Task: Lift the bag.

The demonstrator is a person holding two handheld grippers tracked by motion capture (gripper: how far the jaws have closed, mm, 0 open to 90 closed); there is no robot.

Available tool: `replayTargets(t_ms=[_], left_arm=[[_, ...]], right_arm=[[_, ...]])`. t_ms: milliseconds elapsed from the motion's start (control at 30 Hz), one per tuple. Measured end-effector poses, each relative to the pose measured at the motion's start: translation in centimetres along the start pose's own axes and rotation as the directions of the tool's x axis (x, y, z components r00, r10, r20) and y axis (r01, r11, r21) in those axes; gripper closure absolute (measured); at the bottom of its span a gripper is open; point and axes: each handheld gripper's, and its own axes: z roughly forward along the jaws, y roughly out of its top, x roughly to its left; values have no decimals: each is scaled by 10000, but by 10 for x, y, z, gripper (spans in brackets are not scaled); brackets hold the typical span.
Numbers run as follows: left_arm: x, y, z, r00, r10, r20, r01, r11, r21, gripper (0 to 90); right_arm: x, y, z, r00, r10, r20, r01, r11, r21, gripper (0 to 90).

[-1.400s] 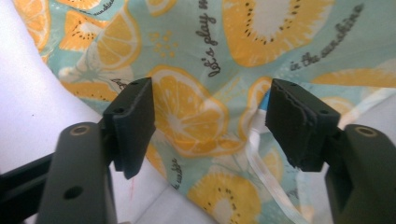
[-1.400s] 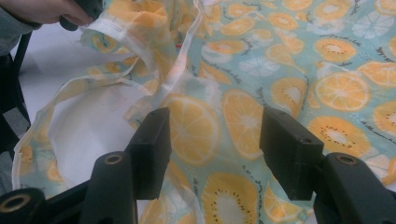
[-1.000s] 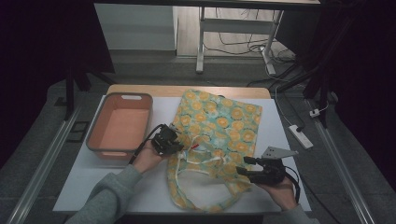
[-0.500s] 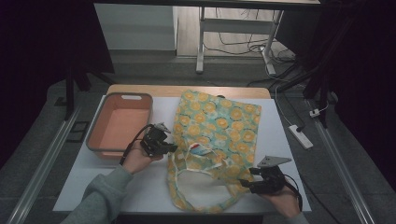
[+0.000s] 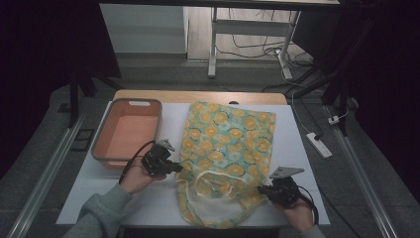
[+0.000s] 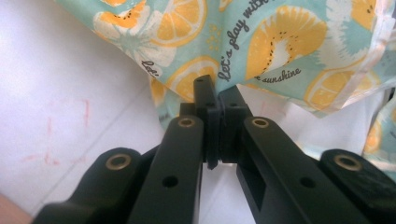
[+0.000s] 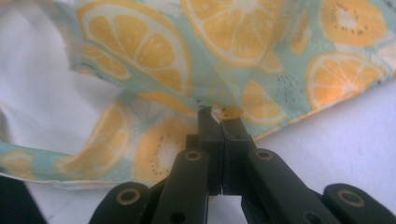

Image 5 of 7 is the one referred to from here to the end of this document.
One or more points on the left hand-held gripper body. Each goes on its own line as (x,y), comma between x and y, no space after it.
(157,160)

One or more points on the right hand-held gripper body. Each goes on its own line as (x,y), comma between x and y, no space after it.
(285,188)

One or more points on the person's left hand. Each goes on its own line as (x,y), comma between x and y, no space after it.
(138,178)

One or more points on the person's right hand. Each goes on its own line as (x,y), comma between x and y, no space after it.
(298,214)

